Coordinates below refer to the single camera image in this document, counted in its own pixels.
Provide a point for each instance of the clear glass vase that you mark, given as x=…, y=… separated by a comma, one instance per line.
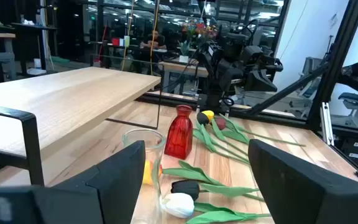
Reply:
x=158, y=155

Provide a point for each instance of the plant in white pot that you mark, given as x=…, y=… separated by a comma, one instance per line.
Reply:
x=183, y=58

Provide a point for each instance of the yellow red-tipped artificial tulip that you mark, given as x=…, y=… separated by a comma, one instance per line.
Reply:
x=191, y=174

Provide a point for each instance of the wooden shelf black frame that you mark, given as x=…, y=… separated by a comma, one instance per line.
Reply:
x=57, y=99

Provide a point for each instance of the silver metal bracket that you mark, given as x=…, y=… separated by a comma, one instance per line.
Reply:
x=326, y=124

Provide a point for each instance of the colourful flower bouquet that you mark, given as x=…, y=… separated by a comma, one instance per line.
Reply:
x=200, y=29

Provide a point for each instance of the red ribbed glass vase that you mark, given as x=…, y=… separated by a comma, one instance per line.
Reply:
x=179, y=137

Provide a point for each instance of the black aluminium rig frame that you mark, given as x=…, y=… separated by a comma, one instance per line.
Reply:
x=337, y=62

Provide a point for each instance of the white blue-tinted artificial tulip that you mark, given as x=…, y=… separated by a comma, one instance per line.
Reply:
x=179, y=205

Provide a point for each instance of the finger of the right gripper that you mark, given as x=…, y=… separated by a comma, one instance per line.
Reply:
x=230, y=76
x=259, y=82

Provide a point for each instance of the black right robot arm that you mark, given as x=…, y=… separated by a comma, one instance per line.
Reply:
x=216, y=102

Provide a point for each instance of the black artificial tulip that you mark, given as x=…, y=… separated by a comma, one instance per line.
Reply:
x=202, y=119
x=185, y=188

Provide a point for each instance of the person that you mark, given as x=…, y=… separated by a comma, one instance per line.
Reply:
x=155, y=42

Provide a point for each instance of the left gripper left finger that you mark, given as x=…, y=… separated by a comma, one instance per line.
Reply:
x=117, y=186

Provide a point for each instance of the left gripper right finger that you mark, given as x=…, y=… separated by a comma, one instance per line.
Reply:
x=306, y=193

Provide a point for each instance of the dark red artificial tulip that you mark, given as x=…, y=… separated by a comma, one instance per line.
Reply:
x=221, y=123

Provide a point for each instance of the wooden background table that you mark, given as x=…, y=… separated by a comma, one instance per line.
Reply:
x=179, y=67

